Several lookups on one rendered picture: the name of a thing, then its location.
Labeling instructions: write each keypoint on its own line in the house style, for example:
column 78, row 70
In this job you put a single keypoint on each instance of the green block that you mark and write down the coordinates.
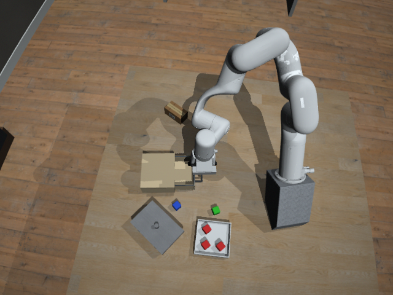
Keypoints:
column 215, row 210

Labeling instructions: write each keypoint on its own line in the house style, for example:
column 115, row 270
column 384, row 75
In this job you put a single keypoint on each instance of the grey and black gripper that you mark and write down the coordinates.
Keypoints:
column 193, row 162

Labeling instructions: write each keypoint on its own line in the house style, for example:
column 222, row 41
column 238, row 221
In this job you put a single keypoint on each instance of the blue block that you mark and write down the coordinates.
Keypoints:
column 176, row 205

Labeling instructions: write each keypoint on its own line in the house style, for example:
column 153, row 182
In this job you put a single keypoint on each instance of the red block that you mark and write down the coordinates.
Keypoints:
column 206, row 229
column 205, row 244
column 220, row 246

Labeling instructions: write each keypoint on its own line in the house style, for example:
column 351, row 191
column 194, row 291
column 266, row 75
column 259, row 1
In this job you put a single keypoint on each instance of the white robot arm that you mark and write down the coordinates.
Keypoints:
column 300, row 112

